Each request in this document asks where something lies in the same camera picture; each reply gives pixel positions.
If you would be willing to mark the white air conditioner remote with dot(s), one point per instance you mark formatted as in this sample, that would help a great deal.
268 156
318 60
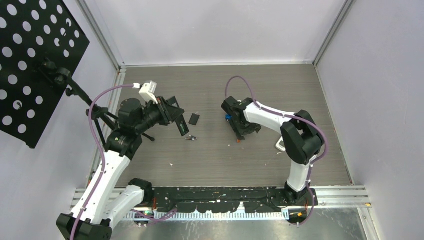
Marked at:
280 145

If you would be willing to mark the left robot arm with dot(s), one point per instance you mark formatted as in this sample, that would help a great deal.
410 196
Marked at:
95 216

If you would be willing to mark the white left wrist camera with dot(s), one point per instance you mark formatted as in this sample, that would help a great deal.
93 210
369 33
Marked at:
147 91

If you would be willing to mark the black battery cover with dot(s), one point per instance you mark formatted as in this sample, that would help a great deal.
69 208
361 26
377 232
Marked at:
194 119

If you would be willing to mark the black tripod stand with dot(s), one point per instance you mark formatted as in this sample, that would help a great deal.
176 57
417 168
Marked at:
60 79

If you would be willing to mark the black perforated board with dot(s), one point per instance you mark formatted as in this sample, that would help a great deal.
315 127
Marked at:
32 34

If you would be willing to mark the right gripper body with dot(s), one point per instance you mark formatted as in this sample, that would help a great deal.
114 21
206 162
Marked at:
242 128

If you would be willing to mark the black remote control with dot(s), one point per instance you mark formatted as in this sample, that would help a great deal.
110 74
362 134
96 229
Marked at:
182 126

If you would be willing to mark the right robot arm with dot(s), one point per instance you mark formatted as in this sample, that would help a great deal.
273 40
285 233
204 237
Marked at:
301 137

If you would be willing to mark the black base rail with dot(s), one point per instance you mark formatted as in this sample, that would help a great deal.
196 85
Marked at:
220 200

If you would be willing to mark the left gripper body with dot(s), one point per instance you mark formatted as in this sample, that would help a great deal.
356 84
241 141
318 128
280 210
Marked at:
156 113

